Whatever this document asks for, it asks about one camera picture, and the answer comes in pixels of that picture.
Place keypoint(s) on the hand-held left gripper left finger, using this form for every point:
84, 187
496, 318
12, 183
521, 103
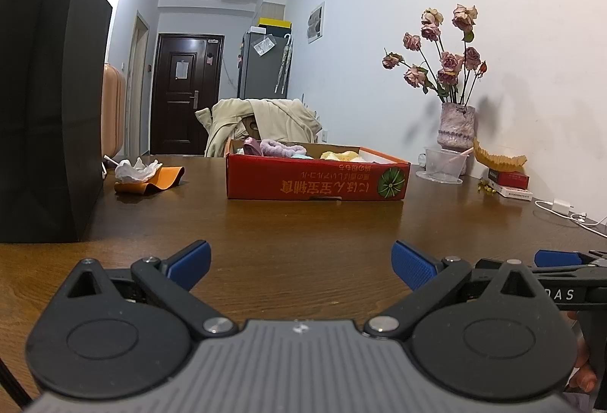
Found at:
192, 263

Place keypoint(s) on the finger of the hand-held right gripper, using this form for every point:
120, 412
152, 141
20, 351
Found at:
557, 258
488, 264

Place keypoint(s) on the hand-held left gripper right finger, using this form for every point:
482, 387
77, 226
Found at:
415, 268

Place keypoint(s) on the red cardboard box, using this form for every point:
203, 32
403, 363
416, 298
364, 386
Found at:
294, 183

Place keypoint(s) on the purple satin cloth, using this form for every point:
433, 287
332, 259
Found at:
251, 146

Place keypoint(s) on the yellow and white plush toy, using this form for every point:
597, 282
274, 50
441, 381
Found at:
339, 155

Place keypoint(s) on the purple towel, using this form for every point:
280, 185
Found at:
280, 147

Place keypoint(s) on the person's right hand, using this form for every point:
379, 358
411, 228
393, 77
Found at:
583, 377

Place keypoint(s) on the white charger plug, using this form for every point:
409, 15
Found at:
563, 207

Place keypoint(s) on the small white box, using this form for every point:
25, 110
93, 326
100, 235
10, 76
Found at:
514, 193

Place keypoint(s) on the yellow dried flower bits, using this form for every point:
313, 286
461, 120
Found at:
486, 187

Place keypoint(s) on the small red box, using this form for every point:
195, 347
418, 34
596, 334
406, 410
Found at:
510, 178

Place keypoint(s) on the orange cloth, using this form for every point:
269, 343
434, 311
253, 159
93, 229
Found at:
166, 178

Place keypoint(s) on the clear plastic lid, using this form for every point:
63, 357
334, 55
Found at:
438, 179

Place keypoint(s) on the yellow fluted paper stack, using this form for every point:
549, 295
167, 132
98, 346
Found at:
502, 159

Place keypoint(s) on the clear plastic cup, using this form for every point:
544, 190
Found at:
441, 164

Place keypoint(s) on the crumpled white tissue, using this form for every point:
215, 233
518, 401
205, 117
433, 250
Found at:
135, 171

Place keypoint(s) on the pink textured vase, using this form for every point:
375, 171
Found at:
456, 128

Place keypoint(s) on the brown chair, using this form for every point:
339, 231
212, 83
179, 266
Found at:
251, 128

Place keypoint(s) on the dark brown entrance door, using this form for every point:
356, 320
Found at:
166, 109

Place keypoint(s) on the beige jacket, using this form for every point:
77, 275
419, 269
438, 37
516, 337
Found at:
280, 123

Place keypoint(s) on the paper notice on door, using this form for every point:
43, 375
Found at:
182, 70

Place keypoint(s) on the grey refrigerator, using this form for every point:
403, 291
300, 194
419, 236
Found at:
256, 71

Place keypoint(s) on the dried rose bouquet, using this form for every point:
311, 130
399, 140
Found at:
448, 62

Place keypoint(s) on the black paper bag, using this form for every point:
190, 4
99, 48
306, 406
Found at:
47, 109

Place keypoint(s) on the folded white umbrella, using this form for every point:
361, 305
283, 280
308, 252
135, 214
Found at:
283, 62

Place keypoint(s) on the clear plastic pouch on refrigerator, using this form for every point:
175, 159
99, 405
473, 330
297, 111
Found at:
264, 46

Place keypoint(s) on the yellow and black box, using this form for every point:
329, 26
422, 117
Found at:
275, 23

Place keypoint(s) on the grey side door frame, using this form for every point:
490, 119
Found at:
137, 85

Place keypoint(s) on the framed wall picture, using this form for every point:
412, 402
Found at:
316, 22

